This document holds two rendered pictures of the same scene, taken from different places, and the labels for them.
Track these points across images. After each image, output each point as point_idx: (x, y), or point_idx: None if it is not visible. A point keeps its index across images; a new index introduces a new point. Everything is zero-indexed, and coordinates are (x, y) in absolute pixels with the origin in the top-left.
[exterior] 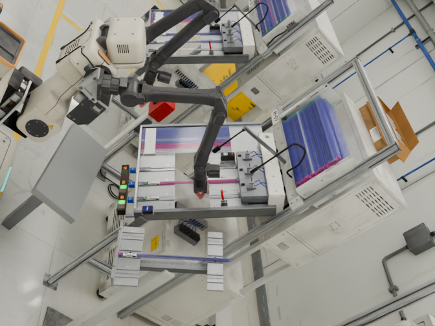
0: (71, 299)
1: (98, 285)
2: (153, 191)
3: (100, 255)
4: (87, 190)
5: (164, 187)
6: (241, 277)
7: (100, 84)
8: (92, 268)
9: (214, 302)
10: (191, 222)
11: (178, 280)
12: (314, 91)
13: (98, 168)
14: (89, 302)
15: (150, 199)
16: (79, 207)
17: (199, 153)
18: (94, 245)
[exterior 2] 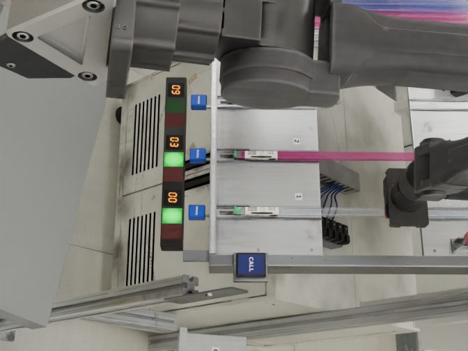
0: (49, 347)
1: (107, 289)
2: (261, 185)
3: (108, 211)
4: (75, 198)
5: (291, 170)
6: (415, 281)
7: (125, 49)
8: (91, 252)
9: (354, 333)
10: (324, 184)
11: (294, 332)
12: None
13: (102, 104)
14: (90, 338)
15: (253, 215)
16: (53, 273)
17: (453, 171)
18: (98, 295)
